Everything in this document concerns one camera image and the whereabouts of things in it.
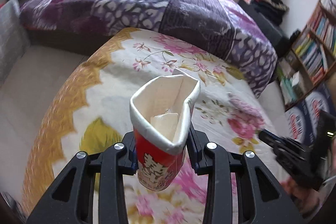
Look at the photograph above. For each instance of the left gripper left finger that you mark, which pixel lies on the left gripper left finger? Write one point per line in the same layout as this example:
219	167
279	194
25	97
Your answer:
69	199

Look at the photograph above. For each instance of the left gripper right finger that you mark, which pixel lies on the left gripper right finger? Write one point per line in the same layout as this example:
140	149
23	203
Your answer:
238	185

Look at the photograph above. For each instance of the red paper noodle cup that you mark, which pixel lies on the red paper noodle cup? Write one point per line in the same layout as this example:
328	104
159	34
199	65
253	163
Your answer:
160	112

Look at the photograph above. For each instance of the blue white Ganten carton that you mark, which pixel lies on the blue white Ganten carton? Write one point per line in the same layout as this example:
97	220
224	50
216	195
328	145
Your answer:
299	123

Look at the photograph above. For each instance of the floral bedsheet on table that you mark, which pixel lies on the floral bedsheet on table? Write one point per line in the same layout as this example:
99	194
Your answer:
91	110

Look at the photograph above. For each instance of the wooden bookshelf with books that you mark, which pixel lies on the wooden bookshelf with books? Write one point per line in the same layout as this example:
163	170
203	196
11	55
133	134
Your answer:
310	59

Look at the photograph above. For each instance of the black bench with clothes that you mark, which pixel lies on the black bench with clothes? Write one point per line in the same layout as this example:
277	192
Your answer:
268	15

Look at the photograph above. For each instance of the grey striped fabric panel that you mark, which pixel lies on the grey striped fabric panel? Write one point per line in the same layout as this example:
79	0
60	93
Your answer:
14	38

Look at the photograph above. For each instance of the purple patterned bed quilt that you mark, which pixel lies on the purple patterned bed quilt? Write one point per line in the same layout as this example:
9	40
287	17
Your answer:
220	27

